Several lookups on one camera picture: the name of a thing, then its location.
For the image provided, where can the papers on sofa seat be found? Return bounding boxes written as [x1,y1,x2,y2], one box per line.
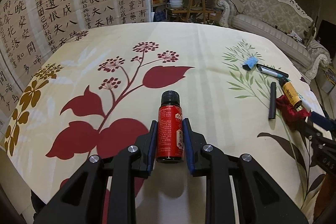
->
[287,30,303,44]

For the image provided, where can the dark cabinet by wall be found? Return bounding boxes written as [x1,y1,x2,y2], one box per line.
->
[316,19,335,48]

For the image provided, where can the blue packet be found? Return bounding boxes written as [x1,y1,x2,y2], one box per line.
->
[242,56,259,71]

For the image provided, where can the floral cream tablecloth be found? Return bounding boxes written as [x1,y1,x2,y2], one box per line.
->
[3,23,325,223]

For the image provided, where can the calligraphy folding screen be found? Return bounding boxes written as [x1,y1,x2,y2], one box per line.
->
[1,0,150,123]

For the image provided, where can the red wrapper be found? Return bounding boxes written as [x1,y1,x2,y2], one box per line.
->
[276,95,311,131]

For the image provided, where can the white green printed sachet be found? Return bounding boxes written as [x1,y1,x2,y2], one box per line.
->
[299,96,311,112]

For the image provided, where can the wooden plant stand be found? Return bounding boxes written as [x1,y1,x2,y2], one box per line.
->
[166,0,214,24]

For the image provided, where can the white teal stick packet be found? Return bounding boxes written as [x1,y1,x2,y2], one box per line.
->
[258,67,283,79]

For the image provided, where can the yellow label dark bottle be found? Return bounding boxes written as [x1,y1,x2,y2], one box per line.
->
[278,76,302,109]

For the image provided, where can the red label dark bottle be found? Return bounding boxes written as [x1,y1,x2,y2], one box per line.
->
[156,90,184,164]

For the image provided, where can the ornate white grey sofa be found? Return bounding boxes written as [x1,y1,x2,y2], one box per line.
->
[214,0,331,80]

